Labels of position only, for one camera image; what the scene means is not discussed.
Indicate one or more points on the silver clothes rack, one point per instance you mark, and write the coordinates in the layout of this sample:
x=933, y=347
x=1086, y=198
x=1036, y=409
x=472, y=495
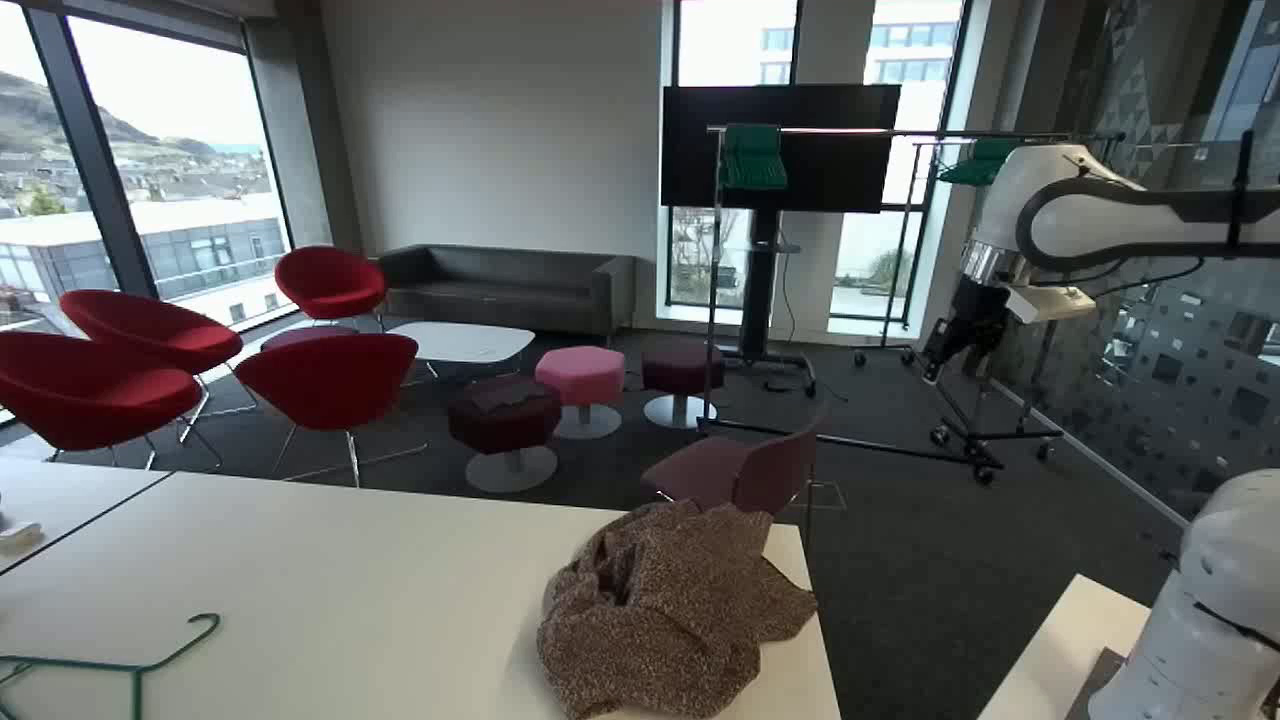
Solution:
x=716, y=264

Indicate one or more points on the black TV screen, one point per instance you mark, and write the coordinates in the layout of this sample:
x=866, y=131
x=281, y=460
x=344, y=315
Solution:
x=824, y=167

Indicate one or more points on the black wheeled clothes rack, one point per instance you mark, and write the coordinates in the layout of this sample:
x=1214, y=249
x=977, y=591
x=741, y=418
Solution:
x=984, y=460

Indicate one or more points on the white coffee table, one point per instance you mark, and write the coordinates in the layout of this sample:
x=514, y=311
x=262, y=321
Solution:
x=460, y=341

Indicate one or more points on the grey sofa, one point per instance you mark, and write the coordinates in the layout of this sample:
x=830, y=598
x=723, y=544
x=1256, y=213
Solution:
x=506, y=285

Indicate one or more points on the brown knitted jersey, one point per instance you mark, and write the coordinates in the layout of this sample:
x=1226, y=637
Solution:
x=667, y=615

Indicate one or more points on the red lounge chair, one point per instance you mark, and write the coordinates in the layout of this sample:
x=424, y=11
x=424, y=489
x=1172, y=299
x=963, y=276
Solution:
x=329, y=283
x=145, y=324
x=325, y=381
x=80, y=386

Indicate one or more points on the mauve plastic chair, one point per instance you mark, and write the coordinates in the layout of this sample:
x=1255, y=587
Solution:
x=772, y=472

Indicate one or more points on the dark maroon round stool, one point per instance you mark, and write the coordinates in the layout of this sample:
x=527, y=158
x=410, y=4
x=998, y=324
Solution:
x=506, y=409
x=683, y=368

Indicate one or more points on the green garment on hanger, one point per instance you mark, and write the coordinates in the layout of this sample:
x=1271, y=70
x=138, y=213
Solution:
x=982, y=163
x=754, y=163

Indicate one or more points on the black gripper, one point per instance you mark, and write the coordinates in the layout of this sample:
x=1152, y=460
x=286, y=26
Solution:
x=975, y=324

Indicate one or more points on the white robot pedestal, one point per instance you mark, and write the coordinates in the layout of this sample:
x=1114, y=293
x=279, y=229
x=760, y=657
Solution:
x=1052, y=653

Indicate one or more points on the black TV stand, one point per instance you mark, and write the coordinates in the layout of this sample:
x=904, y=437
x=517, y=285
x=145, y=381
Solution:
x=760, y=283

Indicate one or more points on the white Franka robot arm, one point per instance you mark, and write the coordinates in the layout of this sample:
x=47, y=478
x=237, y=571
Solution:
x=1052, y=167

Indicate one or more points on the pink round stool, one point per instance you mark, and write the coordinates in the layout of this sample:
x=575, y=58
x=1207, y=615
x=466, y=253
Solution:
x=582, y=368

